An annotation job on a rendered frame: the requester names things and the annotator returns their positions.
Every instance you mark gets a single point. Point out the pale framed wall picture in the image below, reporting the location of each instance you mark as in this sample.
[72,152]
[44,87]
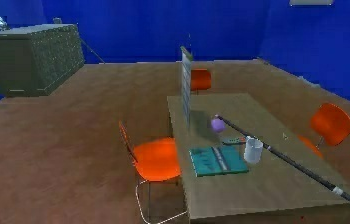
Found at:
[311,2]

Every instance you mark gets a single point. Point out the black rod with white bands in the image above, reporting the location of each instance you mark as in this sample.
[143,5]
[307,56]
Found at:
[296,164]

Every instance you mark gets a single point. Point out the teal book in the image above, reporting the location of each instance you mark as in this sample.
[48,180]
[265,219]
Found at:
[216,161]

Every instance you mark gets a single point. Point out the small silver ornament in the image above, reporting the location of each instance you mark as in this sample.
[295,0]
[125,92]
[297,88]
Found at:
[1,22]

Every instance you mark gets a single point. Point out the small grey lump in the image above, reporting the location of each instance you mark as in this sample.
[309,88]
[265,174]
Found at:
[57,21]

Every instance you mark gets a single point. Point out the purple round vase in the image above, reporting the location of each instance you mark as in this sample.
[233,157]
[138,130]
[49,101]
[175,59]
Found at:
[218,124]

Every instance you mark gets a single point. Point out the grey upright slatted panel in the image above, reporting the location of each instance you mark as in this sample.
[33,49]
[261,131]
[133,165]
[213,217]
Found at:
[186,86]

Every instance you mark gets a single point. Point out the dark remote control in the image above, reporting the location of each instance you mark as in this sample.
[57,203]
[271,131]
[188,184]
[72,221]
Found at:
[233,140]

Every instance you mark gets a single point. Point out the grey-green chest of drawers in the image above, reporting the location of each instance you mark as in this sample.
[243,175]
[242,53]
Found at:
[33,60]

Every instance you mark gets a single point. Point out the white translucent cup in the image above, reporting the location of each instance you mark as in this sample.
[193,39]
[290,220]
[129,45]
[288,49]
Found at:
[253,150]

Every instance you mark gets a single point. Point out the olive wooden table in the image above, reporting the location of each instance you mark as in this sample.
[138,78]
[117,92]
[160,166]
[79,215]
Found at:
[269,186]

